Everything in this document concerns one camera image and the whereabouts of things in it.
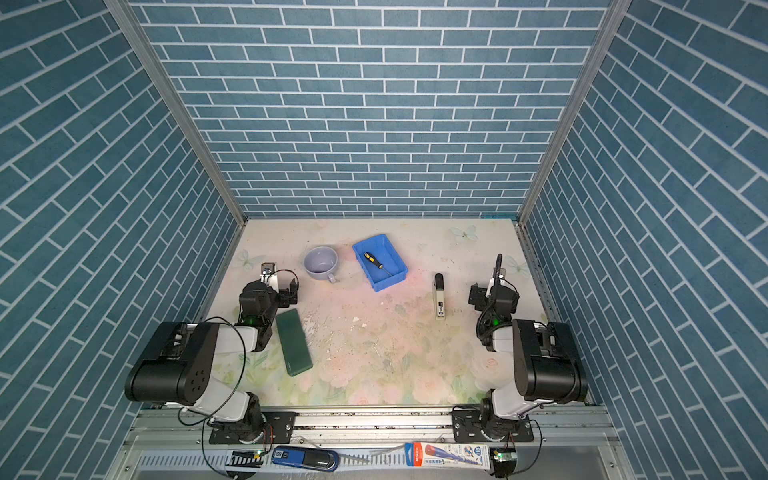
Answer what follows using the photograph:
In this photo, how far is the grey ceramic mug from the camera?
0.98 meters

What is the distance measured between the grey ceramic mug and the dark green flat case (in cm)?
14

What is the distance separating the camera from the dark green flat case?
84 centimetres

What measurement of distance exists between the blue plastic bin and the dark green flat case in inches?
10.6

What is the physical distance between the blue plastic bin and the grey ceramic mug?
0.32 feet

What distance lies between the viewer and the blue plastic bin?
1002 mm
